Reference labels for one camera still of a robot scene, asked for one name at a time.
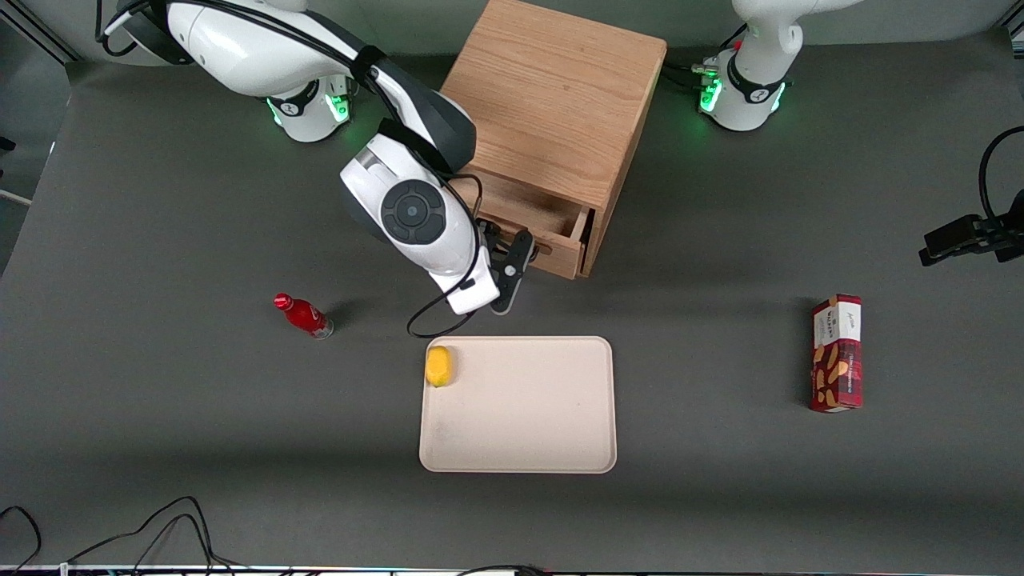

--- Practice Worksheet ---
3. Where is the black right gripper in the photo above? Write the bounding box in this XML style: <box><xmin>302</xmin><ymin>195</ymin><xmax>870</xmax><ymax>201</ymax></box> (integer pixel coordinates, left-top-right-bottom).
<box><xmin>477</xmin><ymin>220</ymin><xmax>514</xmax><ymax>291</ymax></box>

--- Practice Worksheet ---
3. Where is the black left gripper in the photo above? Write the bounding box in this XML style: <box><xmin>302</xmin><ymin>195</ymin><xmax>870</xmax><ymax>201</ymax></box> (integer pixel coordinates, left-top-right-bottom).
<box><xmin>918</xmin><ymin>188</ymin><xmax>1024</xmax><ymax>267</ymax></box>

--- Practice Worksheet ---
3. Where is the wooden drawer with box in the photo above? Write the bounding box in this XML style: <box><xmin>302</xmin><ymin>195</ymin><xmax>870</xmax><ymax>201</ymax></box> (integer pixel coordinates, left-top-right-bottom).
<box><xmin>452</xmin><ymin>166</ymin><xmax>595</xmax><ymax>281</ymax></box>

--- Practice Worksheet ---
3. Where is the wooden drawer cabinet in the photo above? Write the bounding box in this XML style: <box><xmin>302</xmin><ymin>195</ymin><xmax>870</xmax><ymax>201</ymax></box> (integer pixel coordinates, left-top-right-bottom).
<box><xmin>440</xmin><ymin>0</ymin><xmax>668</xmax><ymax>278</ymax></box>

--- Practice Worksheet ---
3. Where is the yellow lemon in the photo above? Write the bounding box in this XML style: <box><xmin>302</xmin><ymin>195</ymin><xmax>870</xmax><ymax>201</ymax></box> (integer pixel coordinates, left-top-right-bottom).
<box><xmin>425</xmin><ymin>345</ymin><xmax>457</xmax><ymax>389</ymax></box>

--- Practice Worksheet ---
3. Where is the red cookie box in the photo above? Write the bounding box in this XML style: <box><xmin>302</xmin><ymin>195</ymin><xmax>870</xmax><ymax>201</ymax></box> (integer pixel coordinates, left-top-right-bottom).
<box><xmin>809</xmin><ymin>294</ymin><xmax>864</xmax><ymax>414</ymax></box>

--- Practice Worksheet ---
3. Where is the beige plastic tray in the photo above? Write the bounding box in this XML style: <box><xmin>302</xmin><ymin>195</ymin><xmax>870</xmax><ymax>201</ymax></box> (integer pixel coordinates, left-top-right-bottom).
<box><xmin>418</xmin><ymin>335</ymin><xmax>618</xmax><ymax>474</ymax></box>

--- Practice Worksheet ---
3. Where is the red soda bottle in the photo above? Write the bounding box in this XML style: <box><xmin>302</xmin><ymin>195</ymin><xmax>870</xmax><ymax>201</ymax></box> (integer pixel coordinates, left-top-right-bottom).
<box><xmin>273</xmin><ymin>293</ymin><xmax>335</xmax><ymax>340</ymax></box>

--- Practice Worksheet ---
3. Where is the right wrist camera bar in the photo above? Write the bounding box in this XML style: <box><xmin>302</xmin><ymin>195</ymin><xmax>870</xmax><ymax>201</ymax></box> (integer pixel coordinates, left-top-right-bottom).
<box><xmin>490</xmin><ymin>229</ymin><xmax>536</xmax><ymax>315</ymax></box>

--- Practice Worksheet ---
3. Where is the white wrist camera mount block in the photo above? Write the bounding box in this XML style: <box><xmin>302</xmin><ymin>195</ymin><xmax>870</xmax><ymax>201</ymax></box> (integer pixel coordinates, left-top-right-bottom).
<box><xmin>445</xmin><ymin>268</ymin><xmax>502</xmax><ymax>315</ymax></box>

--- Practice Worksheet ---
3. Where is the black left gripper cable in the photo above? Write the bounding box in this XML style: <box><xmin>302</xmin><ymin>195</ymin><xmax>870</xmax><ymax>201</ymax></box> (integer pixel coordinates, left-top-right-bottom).
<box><xmin>978</xmin><ymin>126</ymin><xmax>1024</xmax><ymax>222</ymax></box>

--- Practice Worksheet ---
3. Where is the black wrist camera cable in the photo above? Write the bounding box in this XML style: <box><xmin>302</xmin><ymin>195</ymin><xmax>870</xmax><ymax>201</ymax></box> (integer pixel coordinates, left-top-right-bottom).
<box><xmin>96</xmin><ymin>0</ymin><xmax>490</xmax><ymax>339</ymax></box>

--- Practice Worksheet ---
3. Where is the black arm base cable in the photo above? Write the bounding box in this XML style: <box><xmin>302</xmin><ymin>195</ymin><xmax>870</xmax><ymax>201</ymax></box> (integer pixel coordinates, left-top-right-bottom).
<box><xmin>662</xmin><ymin>22</ymin><xmax>750</xmax><ymax>95</ymax></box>

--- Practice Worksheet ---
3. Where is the thin black floor cable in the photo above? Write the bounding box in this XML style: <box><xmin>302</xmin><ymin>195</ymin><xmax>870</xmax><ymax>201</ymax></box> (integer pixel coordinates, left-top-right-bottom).
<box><xmin>66</xmin><ymin>496</ymin><xmax>217</xmax><ymax>570</ymax></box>
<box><xmin>102</xmin><ymin>514</ymin><xmax>245</xmax><ymax>574</ymax></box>
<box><xmin>0</xmin><ymin>505</ymin><xmax>43</xmax><ymax>574</ymax></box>

